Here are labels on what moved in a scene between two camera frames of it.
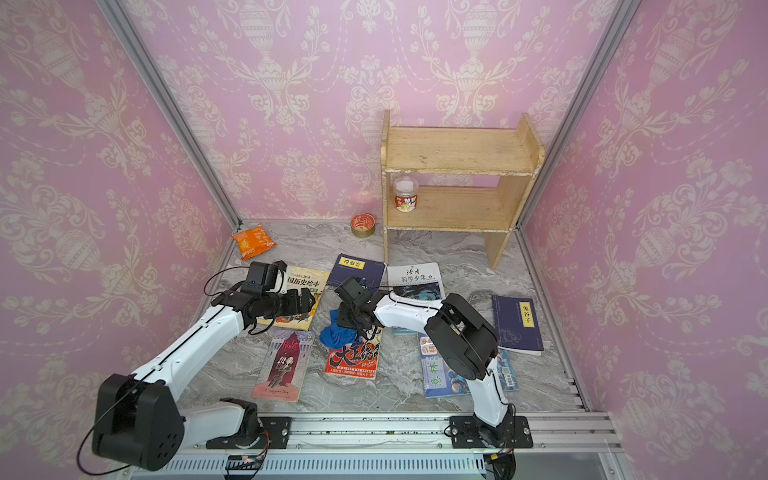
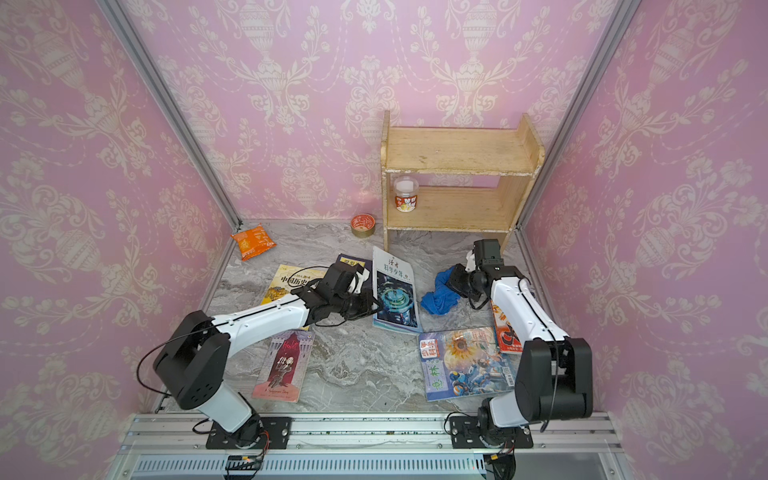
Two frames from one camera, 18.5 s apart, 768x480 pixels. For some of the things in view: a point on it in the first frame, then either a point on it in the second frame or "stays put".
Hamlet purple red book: x=282 y=357 stays put
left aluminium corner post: x=125 y=31 stays put
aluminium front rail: x=536 y=446 stays put
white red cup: x=406 y=189 stays put
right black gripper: x=343 y=318 -> x=455 y=280
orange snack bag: x=253 y=241 stays put
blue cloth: x=335 y=336 -> x=442 y=301
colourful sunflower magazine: x=442 y=381 stays put
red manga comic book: x=357 y=359 -> x=509 y=341
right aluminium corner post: x=622 y=21 stays put
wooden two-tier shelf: x=514 y=155 stays put
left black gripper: x=295 y=303 -> x=368 y=302
